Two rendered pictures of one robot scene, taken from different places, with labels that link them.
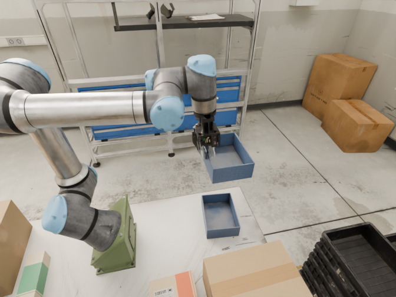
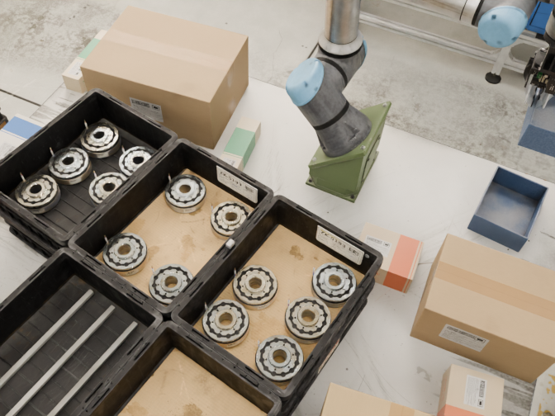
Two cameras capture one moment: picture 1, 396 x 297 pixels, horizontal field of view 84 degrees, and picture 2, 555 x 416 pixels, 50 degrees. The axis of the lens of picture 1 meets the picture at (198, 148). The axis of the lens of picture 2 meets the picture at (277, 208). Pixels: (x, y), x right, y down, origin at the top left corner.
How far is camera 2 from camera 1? 0.71 m
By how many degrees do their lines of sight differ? 29
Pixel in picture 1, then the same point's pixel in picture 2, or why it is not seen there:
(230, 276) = (470, 268)
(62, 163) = (342, 22)
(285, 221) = not seen: outside the picture
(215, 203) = (514, 191)
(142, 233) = (380, 170)
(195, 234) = (454, 213)
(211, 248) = not seen: hidden behind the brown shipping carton
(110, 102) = not seen: outside the picture
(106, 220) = (353, 120)
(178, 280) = (401, 242)
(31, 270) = (242, 135)
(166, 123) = (493, 37)
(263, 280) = (509, 297)
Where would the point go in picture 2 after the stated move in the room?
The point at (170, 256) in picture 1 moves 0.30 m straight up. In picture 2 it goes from (403, 217) to (429, 148)
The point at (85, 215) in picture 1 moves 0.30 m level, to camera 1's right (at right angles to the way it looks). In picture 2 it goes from (335, 101) to (439, 157)
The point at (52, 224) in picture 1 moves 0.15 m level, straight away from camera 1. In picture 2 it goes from (300, 91) to (287, 51)
